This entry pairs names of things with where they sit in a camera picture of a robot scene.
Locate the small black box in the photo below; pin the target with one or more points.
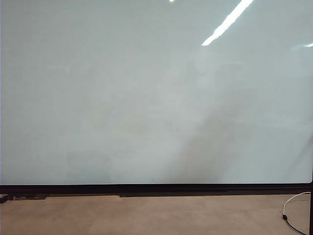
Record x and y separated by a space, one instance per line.
3 198

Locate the white whiteboard with black frame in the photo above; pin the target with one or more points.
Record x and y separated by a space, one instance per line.
122 98

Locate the black whiteboard stand post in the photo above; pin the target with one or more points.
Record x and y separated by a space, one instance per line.
311 210

